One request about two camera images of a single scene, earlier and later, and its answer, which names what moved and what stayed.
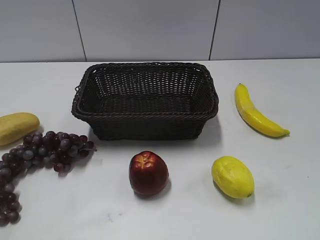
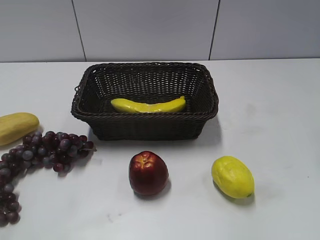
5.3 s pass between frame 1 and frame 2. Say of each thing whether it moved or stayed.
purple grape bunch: stayed
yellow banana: moved
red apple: stayed
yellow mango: stayed
